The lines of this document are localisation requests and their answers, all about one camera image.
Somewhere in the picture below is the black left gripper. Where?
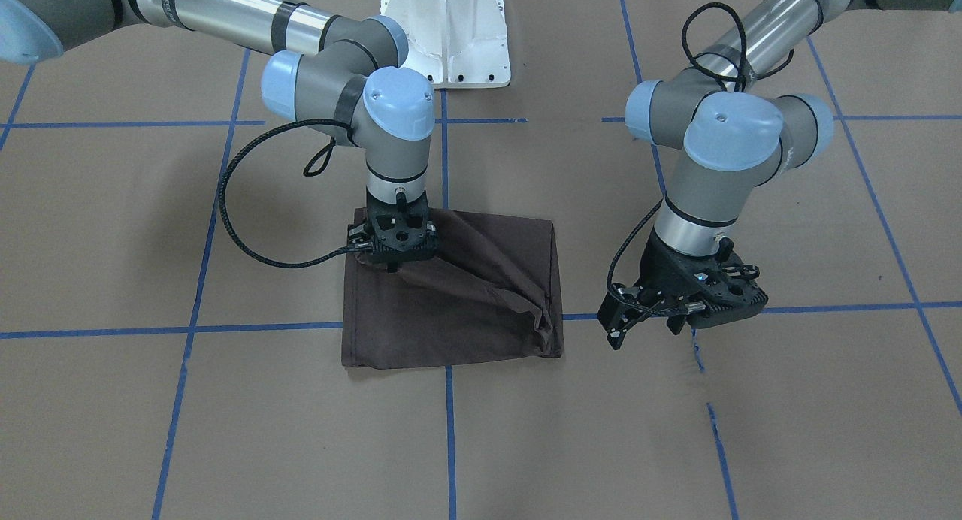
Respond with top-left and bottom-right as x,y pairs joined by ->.
597,234 -> 769,351

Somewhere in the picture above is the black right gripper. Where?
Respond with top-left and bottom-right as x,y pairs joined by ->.
347,194 -> 440,271

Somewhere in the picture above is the dark brown t-shirt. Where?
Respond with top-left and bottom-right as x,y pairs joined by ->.
341,209 -> 564,370

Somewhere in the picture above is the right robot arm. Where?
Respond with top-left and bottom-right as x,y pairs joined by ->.
1,0 -> 439,271

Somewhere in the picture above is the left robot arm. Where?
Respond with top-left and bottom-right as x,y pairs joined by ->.
597,0 -> 960,349

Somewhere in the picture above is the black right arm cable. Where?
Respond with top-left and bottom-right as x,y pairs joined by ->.
216,119 -> 362,270

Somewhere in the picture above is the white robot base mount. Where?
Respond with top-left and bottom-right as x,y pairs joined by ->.
380,0 -> 512,89

